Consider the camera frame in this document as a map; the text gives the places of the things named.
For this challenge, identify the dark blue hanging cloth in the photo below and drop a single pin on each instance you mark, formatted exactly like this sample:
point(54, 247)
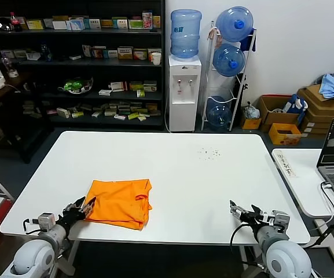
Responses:
point(245, 45)

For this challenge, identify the flat brown cardboard box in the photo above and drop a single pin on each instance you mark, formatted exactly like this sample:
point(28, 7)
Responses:
point(314, 97)
point(323, 116)
point(317, 128)

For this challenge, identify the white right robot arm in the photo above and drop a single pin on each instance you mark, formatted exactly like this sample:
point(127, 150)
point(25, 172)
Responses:
point(288, 260)

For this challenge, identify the black shelving unit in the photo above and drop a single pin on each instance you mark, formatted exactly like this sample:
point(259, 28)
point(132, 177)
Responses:
point(163, 87)

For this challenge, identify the white orange medicine box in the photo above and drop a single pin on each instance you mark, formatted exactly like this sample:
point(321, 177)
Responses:
point(139, 55)

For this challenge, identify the white paper cup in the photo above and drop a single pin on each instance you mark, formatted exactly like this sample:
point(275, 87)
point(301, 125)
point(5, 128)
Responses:
point(155, 59)

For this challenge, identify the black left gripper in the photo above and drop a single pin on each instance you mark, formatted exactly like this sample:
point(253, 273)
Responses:
point(69, 218)

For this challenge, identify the light blue medicine box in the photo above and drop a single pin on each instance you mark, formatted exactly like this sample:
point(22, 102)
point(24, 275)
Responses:
point(75, 25)

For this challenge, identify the pale green medicine box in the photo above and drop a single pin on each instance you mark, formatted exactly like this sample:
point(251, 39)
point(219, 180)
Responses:
point(6, 54)
point(19, 54)

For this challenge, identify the cola bottle red label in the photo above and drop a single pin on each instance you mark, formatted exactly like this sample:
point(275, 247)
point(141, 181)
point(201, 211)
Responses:
point(14, 23)

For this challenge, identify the yellow green medicine box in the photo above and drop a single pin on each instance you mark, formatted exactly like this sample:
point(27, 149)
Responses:
point(136, 86)
point(35, 25)

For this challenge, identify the small tan cardboard box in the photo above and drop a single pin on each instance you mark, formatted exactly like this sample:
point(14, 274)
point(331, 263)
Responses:
point(252, 124)

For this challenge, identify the orange picture medicine box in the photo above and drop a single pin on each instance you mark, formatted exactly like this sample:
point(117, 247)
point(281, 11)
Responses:
point(99, 53)

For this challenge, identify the blue and white bag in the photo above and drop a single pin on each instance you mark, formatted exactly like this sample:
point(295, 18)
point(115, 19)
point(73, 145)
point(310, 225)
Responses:
point(295, 102)

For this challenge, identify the black glossy helmet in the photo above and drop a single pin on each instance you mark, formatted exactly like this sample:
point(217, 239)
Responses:
point(3, 24)

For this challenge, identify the clear bottle on stand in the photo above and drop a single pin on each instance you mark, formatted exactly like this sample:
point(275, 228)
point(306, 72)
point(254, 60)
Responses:
point(9, 66)

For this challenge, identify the crumpled plastic bag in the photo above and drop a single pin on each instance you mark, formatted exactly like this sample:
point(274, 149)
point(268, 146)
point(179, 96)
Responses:
point(250, 111)

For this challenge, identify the orange t-shirt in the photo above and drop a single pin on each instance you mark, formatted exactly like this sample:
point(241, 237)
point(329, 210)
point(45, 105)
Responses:
point(117, 202)

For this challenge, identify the white water dispenser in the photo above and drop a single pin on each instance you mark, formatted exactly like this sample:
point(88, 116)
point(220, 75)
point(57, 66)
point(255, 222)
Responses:
point(184, 116)

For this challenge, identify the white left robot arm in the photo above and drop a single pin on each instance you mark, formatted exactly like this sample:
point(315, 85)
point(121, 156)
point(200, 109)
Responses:
point(30, 257)

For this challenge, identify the light blue cloth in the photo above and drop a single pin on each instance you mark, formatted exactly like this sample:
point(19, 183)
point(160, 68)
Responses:
point(331, 87)

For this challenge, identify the tall pink medicine box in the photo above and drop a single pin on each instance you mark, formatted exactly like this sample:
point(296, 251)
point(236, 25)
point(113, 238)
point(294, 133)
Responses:
point(147, 21)

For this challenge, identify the white side table frame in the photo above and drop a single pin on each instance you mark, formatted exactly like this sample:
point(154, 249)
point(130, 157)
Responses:
point(330, 243)

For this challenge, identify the upright blue water jug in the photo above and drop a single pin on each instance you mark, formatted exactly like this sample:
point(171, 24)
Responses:
point(185, 37)

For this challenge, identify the teal white medicine box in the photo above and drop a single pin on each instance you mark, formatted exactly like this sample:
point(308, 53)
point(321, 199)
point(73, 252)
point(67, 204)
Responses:
point(95, 24)
point(111, 54)

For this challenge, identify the green and white bowl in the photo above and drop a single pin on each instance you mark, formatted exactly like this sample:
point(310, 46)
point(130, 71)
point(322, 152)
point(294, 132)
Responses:
point(74, 87)

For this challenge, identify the small green medicine box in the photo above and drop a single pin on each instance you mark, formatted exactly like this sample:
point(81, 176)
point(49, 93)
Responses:
point(140, 93)
point(133, 116)
point(77, 115)

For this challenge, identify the white metal jug rack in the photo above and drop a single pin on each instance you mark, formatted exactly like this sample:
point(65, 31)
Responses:
point(234, 116)

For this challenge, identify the flat white medicine box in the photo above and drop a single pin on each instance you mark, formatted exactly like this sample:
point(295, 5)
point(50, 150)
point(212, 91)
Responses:
point(105, 93)
point(75, 57)

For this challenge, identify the blue plastic bottle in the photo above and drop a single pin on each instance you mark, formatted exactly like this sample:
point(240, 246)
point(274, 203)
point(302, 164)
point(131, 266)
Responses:
point(45, 53)

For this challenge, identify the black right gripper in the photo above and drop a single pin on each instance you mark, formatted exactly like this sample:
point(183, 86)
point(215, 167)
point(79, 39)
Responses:
point(253, 222)

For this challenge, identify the yellow cardboard box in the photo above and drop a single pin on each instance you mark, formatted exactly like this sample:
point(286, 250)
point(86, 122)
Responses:
point(282, 140)

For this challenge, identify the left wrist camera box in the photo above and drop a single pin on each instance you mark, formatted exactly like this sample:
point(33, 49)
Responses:
point(45, 220)

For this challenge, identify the white red medicine box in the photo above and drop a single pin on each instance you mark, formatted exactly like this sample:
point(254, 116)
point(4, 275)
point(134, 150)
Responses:
point(119, 117)
point(117, 87)

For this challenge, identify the open brown cardboard box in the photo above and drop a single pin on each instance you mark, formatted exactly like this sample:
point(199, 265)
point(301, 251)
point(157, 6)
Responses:
point(271, 116)

